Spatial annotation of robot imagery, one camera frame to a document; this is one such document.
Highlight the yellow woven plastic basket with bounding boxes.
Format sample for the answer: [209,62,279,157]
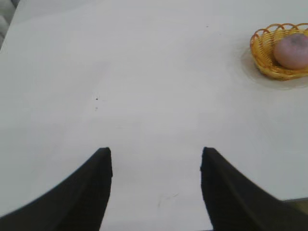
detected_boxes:
[249,22,308,81]

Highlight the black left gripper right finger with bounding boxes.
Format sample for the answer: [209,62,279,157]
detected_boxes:
[200,146,308,231]

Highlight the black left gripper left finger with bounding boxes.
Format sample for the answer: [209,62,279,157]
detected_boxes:
[0,147,114,231]

